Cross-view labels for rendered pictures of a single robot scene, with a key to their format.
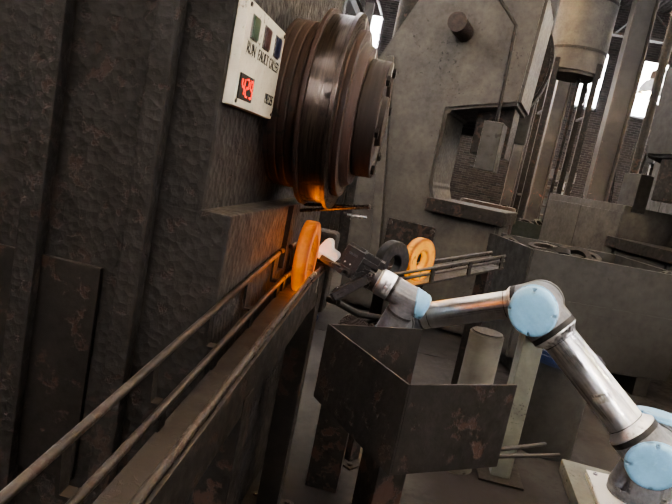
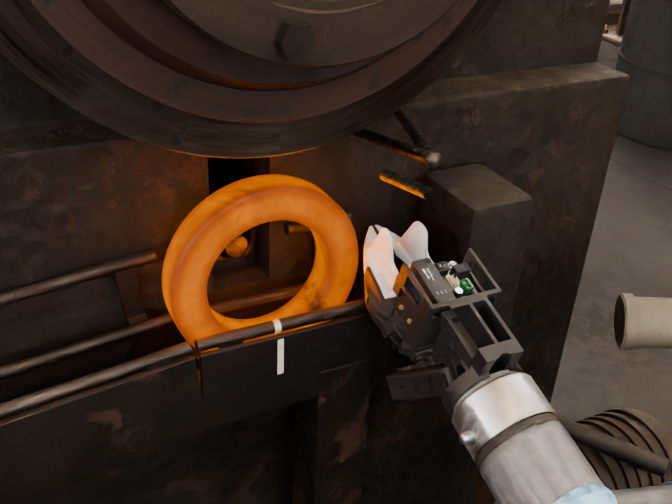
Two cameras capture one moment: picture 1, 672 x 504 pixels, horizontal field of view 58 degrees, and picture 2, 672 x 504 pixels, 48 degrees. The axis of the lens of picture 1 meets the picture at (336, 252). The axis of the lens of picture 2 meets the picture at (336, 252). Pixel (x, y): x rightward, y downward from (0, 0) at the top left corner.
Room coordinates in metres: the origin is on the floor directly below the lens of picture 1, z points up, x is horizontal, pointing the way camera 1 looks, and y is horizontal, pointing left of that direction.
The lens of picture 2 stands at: (1.24, -0.45, 1.12)
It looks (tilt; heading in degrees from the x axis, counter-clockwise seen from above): 30 degrees down; 55
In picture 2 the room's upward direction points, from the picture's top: 3 degrees clockwise
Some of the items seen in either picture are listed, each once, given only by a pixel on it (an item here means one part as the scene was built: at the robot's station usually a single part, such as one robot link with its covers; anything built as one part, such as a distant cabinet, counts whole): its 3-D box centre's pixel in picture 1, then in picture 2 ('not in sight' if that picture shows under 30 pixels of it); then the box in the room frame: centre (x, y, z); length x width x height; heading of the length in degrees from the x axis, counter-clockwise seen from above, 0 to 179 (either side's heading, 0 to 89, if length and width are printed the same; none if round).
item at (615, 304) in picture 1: (566, 306); not in sight; (3.79, -1.50, 0.39); 1.03 x 0.83 x 0.77; 98
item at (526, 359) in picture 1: (517, 394); not in sight; (2.10, -0.74, 0.31); 0.24 x 0.16 x 0.62; 173
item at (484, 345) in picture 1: (471, 400); not in sight; (2.08, -0.58, 0.26); 0.12 x 0.12 x 0.52
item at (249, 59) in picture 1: (257, 64); not in sight; (1.19, 0.22, 1.15); 0.26 x 0.02 x 0.18; 173
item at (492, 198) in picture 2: (314, 268); (460, 280); (1.75, 0.05, 0.68); 0.11 x 0.08 x 0.24; 83
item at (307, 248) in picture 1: (306, 256); (264, 272); (1.52, 0.07, 0.75); 0.18 x 0.03 x 0.18; 174
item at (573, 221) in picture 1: (591, 263); not in sight; (5.37, -2.25, 0.55); 1.10 x 0.53 x 1.10; 13
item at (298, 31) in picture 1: (303, 106); not in sight; (1.53, 0.15, 1.12); 0.47 x 0.10 x 0.47; 173
